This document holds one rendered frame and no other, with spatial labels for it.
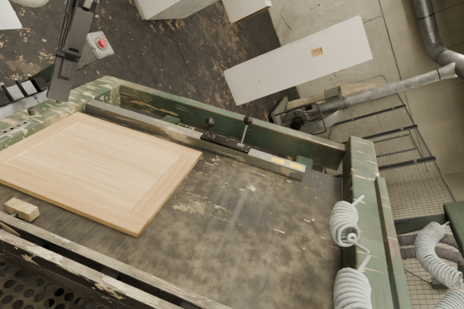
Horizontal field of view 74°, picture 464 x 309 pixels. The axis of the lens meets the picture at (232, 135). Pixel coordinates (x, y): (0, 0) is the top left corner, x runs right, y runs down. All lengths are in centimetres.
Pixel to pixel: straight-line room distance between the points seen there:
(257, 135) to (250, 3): 463
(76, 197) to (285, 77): 393
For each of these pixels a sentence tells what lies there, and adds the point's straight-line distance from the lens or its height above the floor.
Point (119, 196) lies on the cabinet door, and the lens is 98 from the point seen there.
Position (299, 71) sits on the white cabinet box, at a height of 111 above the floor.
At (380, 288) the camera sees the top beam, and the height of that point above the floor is 188.
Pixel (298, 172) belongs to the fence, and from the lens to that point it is 117.
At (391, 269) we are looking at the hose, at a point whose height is 192.
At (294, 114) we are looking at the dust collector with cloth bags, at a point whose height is 46.
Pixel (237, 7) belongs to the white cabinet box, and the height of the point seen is 22.
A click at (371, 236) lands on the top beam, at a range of 93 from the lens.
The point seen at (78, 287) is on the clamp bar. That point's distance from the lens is 80.
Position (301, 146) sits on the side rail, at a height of 163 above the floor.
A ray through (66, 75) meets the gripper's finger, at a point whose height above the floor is 156.
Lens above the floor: 198
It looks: 26 degrees down
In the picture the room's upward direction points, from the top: 73 degrees clockwise
